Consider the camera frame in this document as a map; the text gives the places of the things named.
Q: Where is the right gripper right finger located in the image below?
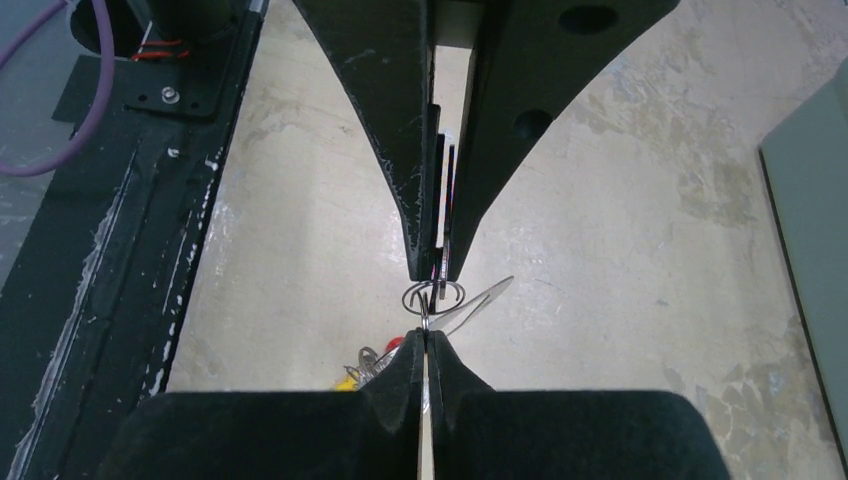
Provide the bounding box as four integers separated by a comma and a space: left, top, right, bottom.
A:
427, 331, 730, 479

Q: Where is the metal keyring with keys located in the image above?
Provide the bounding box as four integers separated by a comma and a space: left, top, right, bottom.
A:
343, 144, 514, 388

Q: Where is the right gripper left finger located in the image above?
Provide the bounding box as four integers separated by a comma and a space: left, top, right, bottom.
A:
96, 329, 424, 479

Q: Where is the green plastic storage box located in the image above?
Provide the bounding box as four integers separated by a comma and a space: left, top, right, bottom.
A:
759, 63, 847, 458

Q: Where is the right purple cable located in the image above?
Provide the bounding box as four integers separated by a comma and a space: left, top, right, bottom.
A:
0, 0, 116, 178

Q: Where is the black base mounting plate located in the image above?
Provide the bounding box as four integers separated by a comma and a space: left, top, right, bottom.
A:
1, 1, 268, 479

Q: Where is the yellow key tag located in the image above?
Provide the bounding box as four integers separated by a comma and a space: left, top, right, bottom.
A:
333, 376, 360, 392

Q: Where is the red key tag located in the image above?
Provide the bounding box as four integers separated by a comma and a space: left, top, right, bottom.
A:
385, 336, 404, 353

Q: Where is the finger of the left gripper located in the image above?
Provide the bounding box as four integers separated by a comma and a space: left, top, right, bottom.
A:
448, 0, 678, 281
296, 0, 439, 281

